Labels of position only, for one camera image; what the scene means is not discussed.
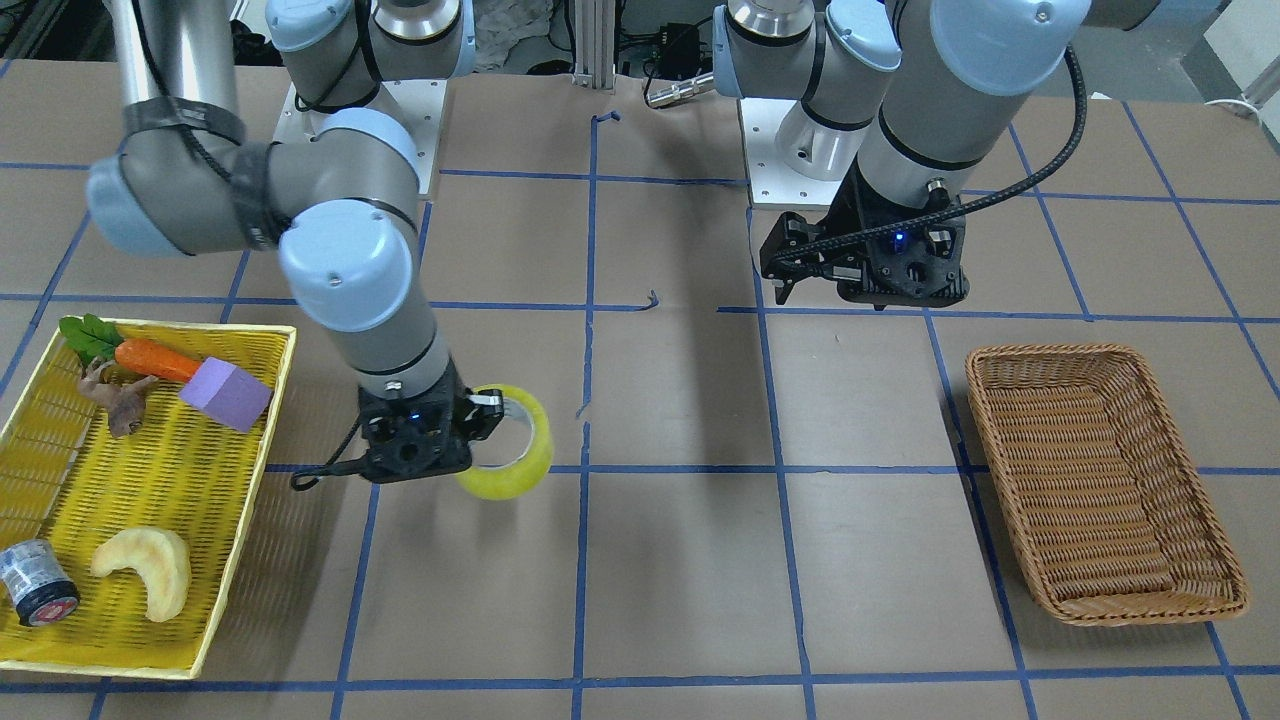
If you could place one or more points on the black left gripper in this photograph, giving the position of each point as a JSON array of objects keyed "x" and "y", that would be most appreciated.
[{"x": 838, "y": 236}]

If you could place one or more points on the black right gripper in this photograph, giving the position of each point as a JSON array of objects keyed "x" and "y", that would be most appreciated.
[{"x": 484, "y": 415}]

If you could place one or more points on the yellow tape roll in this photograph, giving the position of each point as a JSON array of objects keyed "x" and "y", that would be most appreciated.
[{"x": 518, "y": 476}]

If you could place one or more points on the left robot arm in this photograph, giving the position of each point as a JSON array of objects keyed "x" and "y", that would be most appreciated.
[{"x": 929, "y": 87}]

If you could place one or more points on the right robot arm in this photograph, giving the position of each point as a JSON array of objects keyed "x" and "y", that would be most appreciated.
[{"x": 337, "y": 210}]

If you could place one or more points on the silver metal connector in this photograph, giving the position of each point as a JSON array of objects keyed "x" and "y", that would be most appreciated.
[{"x": 680, "y": 91}]

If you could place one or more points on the purple foam block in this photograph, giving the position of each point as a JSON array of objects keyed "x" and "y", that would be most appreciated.
[{"x": 227, "y": 394}]

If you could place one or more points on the toy banana slice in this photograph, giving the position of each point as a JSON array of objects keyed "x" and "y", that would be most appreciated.
[{"x": 159, "y": 557}]

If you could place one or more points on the toy lion figure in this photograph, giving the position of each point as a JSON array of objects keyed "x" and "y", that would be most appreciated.
[{"x": 125, "y": 405}]

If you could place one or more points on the toy carrot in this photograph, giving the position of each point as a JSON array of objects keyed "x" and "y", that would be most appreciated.
[{"x": 95, "y": 339}]

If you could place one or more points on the brown wicker basket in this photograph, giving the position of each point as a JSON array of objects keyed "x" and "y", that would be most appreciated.
[{"x": 1106, "y": 513}]

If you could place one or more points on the yellow woven basket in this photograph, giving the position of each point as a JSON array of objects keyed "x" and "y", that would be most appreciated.
[{"x": 65, "y": 480}]

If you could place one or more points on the small labelled jar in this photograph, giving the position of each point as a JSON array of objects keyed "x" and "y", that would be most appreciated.
[{"x": 41, "y": 592}]

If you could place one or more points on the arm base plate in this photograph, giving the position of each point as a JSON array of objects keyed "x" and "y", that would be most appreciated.
[
  {"x": 793, "y": 161},
  {"x": 417, "y": 104}
]

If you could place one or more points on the aluminium frame post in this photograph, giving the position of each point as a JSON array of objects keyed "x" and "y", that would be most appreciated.
[{"x": 594, "y": 26}]

